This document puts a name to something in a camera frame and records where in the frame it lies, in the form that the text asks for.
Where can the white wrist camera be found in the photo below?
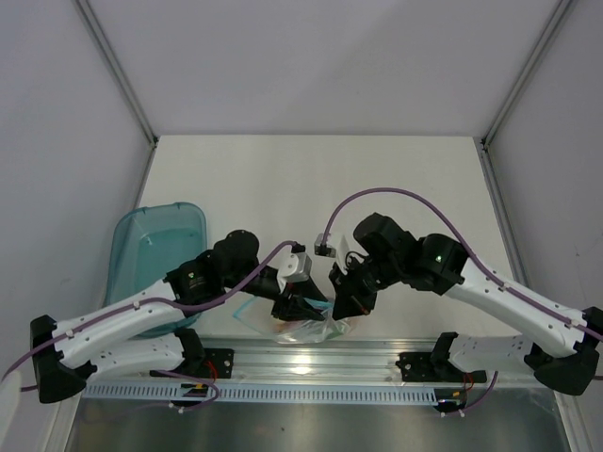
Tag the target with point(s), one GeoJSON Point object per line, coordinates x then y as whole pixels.
{"type": "Point", "coordinates": [334, 246]}
{"type": "Point", "coordinates": [295, 268]}

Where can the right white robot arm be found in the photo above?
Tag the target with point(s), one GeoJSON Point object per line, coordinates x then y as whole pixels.
{"type": "Point", "coordinates": [555, 344]}

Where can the aluminium frame post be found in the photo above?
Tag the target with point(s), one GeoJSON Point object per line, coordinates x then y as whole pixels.
{"type": "Point", "coordinates": [535, 57]}
{"type": "Point", "coordinates": [107, 53]}

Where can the left aluminium frame post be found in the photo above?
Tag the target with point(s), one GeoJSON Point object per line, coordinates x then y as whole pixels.
{"type": "Point", "coordinates": [107, 53]}

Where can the clear zip top bag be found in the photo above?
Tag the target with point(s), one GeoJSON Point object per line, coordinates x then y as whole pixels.
{"type": "Point", "coordinates": [255, 315]}

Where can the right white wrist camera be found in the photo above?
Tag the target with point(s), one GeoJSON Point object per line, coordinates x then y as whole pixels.
{"type": "Point", "coordinates": [334, 246]}

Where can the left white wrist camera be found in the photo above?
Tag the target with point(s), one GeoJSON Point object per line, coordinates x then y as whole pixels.
{"type": "Point", "coordinates": [295, 268]}

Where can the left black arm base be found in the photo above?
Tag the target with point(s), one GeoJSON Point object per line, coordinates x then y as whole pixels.
{"type": "Point", "coordinates": [217, 364]}

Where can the right aluminium frame post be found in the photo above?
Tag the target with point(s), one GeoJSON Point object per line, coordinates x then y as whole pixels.
{"type": "Point", "coordinates": [535, 57]}

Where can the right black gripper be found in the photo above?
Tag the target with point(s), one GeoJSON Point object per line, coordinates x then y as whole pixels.
{"type": "Point", "coordinates": [350, 300]}

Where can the aluminium mounting rail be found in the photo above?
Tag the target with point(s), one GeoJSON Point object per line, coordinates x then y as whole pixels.
{"type": "Point", "coordinates": [256, 360]}

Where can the white slotted cable duct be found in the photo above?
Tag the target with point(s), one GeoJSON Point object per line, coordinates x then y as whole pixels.
{"type": "Point", "coordinates": [262, 393]}

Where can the teal plastic tray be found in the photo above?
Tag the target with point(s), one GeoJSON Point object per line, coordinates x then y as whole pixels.
{"type": "Point", "coordinates": [149, 242]}

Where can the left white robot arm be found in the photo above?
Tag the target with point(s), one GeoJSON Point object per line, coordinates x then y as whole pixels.
{"type": "Point", "coordinates": [68, 354]}

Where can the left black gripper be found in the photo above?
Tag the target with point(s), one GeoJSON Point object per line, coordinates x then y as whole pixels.
{"type": "Point", "coordinates": [297, 309]}

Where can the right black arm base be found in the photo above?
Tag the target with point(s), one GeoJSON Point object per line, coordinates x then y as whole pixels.
{"type": "Point", "coordinates": [432, 367]}

